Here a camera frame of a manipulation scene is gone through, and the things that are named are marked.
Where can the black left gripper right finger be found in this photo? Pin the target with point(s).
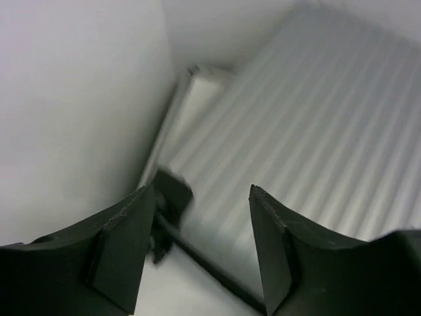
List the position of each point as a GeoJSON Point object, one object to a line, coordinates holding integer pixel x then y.
{"type": "Point", "coordinates": [307, 269]}

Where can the grey hard-shell suitcase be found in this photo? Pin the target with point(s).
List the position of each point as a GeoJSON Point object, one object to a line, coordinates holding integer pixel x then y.
{"type": "Point", "coordinates": [326, 119]}

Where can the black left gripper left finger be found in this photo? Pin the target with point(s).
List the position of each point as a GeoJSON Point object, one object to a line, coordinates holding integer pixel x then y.
{"type": "Point", "coordinates": [93, 267]}

